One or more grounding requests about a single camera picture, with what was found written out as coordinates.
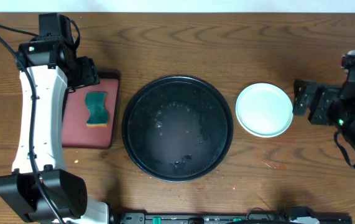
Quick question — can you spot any green yellow sponge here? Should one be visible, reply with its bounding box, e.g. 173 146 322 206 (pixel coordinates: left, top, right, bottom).
85 91 109 127

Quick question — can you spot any mint green plate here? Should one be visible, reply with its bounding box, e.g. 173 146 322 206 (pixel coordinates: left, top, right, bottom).
235 83 293 138

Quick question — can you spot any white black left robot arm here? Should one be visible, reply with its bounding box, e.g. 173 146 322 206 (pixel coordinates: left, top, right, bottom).
0 37 111 223

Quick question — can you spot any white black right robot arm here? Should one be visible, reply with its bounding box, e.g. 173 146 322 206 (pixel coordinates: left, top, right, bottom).
293 50 355 169

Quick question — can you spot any rectangular tray with red water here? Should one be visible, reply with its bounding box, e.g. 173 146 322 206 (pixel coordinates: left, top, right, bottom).
62 70 121 149

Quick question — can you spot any round black tray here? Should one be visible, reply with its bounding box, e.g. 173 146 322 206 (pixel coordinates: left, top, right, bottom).
122 76 234 182

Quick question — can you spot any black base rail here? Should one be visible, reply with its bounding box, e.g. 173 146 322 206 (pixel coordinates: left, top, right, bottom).
109 207 353 224

